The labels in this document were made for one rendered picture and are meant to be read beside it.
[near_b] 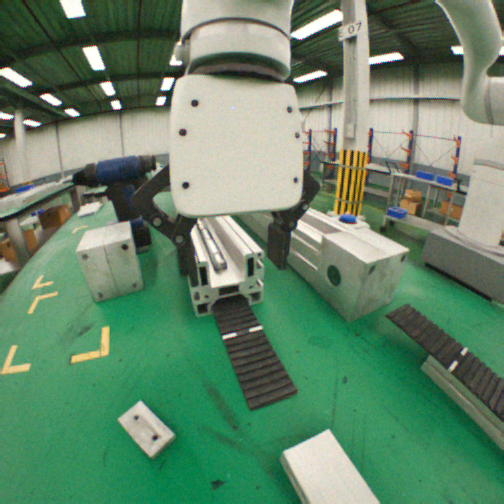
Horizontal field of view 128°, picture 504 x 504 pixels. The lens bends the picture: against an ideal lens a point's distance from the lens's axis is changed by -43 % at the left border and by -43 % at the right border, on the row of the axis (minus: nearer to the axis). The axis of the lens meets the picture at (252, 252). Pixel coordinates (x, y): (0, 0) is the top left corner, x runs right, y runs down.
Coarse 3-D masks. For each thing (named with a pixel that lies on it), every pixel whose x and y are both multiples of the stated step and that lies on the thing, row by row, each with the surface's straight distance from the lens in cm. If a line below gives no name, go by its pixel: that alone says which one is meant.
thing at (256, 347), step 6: (252, 342) 26; (258, 342) 26; (264, 342) 26; (228, 348) 26; (234, 348) 26; (240, 348) 26; (246, 348) 26; (252, 348) 26; (258, 348) 26; (264, 348) 26; (270, 348) 26; (234, 354) 25; (240, 354) 25; (246, 354) 25; (252, 354) 25; (234, 360) 25
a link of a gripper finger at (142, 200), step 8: (168, 168) 16; (160, 176) 17; (168, 176) 17; (144, 184) 17; (152, 184) 17; (160, 184) 17; (136, 192) 17; (144, 192) 17; (152, 192) 17; (136, 200) 17; (144, 200) 17; (152, 200) 17; (136, 208) 17; (144, 208) 17; (152, 208) 17; (144, 216) 17
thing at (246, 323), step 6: (246, 318) 29; (252, 318) 29; (222, 324) 28; (228, 324) 28; (234, 324) 28; (240, 324) 28; (246, 324) 28; (252, 324) 28; (258, 324) 28; (222, 330) 27; (228, 330) 27; (234, 330) 27; (240, 330) 28
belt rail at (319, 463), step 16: (304, 448) 18; (320, 448) 19; (336, 448) 19; (288, 464) 18; (304, 464) 18; (320, 464) 18; (336, 464) 19; (352, 464) 19; (304, 480) 18; (320, 480) 18; (336, 480) 19; (352, 480) 19; (304, 496) 19; (320, 496) 18; (336, 496) 19; (352, 496) 19; (368, 496) 19
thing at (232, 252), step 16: (208, 224) 50; (224, 224) 37; (192, 240) 32; (208, 240) 39; (224, 240) 37; (240, 240) 31; (208, 256) 36; (224, 256) 33; (240, 256) 29; (256, 256) 28; (208, 272) 27; (224, 272) 31; (240, 272) 30; (256, 272) 29; (192, 288) 28; (208, 288) 28; (224, 288) 30; (240, 288) 29; (256, 288) 30; (208, 304) 30
